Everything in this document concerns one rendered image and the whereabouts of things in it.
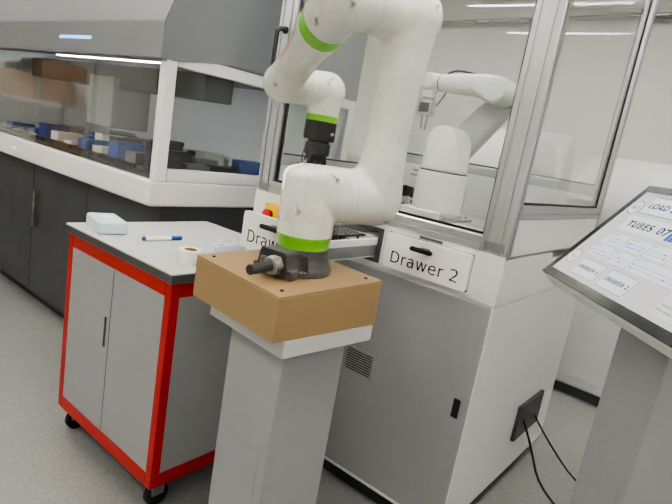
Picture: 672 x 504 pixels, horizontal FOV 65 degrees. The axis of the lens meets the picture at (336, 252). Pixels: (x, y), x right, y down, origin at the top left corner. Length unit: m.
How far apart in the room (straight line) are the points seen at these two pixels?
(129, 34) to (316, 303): 1.58
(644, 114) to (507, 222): 3.32
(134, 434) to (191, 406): 0.19
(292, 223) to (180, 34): 1.23
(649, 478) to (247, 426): 0.84
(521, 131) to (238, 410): 1.02
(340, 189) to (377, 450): 1.00
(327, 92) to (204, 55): 0.88
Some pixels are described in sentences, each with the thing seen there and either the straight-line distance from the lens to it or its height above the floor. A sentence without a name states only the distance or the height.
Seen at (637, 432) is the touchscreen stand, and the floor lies 0.74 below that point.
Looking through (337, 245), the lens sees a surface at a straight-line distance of 1.56.
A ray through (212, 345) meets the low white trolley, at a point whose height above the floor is 0.52.
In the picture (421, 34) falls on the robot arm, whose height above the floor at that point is 1.42.
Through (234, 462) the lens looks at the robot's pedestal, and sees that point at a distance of 1.42.
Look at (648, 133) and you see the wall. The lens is 4.74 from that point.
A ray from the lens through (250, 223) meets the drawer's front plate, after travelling 1.62.
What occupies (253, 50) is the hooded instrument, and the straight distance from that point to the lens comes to 2.47.
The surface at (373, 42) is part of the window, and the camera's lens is 1.84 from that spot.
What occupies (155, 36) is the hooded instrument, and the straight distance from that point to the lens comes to 2.26.
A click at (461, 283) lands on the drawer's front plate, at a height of 0.84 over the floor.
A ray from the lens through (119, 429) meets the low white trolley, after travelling 1.87.
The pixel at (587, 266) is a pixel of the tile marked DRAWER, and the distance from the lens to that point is 1.26.
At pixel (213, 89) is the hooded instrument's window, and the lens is 2.37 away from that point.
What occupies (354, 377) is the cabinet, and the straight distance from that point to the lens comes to 1.86.
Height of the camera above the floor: 1.18
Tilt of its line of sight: 12 degrees down
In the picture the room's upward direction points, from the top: 10 degrees clockwise
